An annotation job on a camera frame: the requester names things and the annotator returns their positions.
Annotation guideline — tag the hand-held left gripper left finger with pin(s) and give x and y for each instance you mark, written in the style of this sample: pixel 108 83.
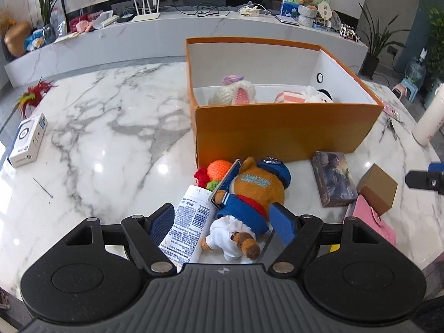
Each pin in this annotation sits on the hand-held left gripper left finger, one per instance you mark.
pixel 162 221

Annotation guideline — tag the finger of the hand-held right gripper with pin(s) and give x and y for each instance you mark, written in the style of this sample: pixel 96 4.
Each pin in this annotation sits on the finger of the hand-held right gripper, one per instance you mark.
pixel 425 180

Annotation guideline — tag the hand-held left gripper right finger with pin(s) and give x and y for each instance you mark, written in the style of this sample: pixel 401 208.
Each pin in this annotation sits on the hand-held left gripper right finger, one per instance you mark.
pixel 282 225

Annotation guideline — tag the white tube with barcode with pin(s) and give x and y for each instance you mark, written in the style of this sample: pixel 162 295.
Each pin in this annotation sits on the white tube with barcode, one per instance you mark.
pixel 187 225

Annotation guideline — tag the plush bear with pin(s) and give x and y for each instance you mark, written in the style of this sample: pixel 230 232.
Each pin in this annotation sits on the plush bear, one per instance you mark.
pixel 255 189

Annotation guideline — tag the dark grey box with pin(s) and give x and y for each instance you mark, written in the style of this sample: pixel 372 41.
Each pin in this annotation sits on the dark grey box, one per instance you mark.
pixel 227 178

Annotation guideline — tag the orange cardboard box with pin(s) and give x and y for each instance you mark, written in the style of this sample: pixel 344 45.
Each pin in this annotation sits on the orange cardboard box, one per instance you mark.
pixel 277 131

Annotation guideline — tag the small brown cardboard box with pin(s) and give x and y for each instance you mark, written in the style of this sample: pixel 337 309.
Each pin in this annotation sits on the small brown cardboard box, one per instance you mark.
pixel 378 187

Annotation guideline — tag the white bottle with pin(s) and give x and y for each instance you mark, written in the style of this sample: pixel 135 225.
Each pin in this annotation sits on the white bottle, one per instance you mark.
pixel 430 121

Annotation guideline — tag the small metal scissors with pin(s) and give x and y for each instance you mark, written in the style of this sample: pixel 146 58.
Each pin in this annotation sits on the small metal scissors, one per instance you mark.
pixel 389 128

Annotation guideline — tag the pink wallet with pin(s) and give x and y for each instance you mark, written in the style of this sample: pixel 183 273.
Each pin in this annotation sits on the pink wallet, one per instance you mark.
pixel 374 225

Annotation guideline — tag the illustrated card box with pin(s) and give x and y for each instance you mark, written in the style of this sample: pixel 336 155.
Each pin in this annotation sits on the illustrated card box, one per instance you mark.
pixel 333 178

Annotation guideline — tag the crochet orange toy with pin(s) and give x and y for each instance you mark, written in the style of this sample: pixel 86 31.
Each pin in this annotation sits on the crochet orange toy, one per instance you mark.
pixel 216 169

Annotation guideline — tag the pink card packet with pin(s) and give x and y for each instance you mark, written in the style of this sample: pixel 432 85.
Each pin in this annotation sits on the pink card packet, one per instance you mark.
pixel 391 111

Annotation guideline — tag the pink stool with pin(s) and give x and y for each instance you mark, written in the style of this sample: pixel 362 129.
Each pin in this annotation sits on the pink stool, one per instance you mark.
pixel 406 90

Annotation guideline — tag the clear water jug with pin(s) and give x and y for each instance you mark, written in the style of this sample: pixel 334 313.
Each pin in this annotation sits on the clear water jug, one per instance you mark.
pixel 415 71

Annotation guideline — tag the thin metal needle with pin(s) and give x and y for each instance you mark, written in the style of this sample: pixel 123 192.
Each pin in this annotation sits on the thin metal needle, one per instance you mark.
pixel 43 188

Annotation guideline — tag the pink striped plush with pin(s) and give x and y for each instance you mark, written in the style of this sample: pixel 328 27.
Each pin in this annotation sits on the pink striped plush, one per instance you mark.
pixel 289 97

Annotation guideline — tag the potted plant in black pot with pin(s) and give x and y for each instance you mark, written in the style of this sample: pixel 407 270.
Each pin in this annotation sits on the potted plant in black pot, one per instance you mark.
pixel 372 60

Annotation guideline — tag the white crochet bunny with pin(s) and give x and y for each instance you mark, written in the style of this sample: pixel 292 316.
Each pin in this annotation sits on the white crochet bunny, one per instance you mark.
pixel 232 92

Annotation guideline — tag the small white product box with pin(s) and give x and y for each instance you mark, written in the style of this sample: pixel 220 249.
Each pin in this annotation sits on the small white product box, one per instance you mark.
pixel 26 142

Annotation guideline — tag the cow print figure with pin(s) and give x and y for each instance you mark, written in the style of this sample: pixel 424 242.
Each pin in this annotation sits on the cow print figure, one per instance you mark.
pixel 349 33

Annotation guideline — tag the colourful feather toy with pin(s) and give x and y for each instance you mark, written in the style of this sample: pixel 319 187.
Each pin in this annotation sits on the colourful feather toy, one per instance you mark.
pixel 33 95

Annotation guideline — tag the decorative plate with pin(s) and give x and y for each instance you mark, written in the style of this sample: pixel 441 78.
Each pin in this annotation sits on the decorative plate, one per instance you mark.
pixel 336 20

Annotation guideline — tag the white marble cabinet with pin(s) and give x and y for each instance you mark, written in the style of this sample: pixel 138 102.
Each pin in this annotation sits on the white marble cabinet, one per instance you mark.
pixel 156 38

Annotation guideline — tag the round paper fan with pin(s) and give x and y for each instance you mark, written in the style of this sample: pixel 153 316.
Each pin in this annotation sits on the round paper fan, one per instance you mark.
pixel 324 9

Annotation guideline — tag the white woven bowl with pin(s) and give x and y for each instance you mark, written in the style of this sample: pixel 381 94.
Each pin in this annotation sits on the white woven bowl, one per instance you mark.
pixel 307 15

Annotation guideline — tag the white router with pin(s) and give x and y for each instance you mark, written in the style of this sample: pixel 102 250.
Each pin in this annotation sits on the white router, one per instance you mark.
pixel 145 15

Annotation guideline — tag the white flat device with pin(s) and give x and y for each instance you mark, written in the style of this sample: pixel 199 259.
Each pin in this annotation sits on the white flat device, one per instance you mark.
pixel 105 19

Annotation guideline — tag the pink soft item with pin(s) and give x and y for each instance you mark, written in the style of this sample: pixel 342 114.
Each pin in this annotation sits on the pink soft item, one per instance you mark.
pixel 84 26

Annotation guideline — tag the white power strip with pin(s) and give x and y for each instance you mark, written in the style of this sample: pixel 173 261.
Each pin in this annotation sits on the white power strip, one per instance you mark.
pixel 251 11

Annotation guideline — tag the blue snack bag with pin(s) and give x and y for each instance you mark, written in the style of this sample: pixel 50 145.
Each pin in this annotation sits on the blue snack bag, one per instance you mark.
pixel 34 40

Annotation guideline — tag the painted picture card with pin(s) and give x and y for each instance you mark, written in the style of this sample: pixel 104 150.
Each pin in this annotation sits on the painted picture card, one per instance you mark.
pixel 289 3

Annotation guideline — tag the gold vase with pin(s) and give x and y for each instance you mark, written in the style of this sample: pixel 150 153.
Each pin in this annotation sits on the gold vase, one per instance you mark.
pixel 17 38

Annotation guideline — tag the tall leafy potted plant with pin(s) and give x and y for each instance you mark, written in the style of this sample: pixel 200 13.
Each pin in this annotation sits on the tall leafy potted plant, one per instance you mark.
pixel 48 10

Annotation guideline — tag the dried flower bunch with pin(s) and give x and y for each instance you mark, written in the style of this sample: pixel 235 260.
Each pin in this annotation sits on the dried flower bunch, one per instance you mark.
pixel 6 19

